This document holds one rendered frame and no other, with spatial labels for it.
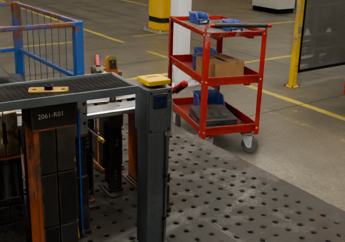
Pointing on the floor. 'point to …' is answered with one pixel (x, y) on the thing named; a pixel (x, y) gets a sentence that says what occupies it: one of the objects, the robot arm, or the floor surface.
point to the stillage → (78, 70)
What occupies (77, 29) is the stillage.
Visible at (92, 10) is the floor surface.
